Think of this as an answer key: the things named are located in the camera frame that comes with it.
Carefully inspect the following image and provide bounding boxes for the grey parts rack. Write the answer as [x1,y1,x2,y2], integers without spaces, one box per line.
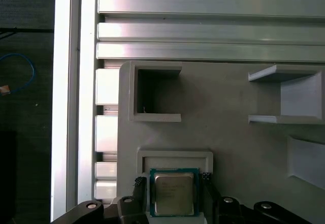
[115,60,325,224]

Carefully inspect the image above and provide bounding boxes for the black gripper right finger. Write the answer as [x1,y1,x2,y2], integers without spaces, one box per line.
[201,172,325,224]

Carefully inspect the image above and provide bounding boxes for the blue network cable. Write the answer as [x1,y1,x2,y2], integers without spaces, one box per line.
[0,53,38,97]

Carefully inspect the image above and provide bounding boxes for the silver CPU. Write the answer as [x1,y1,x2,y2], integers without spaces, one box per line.
[149,167,200,211]

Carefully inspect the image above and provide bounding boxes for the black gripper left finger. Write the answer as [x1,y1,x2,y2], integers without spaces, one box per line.
[52,174,151,224]

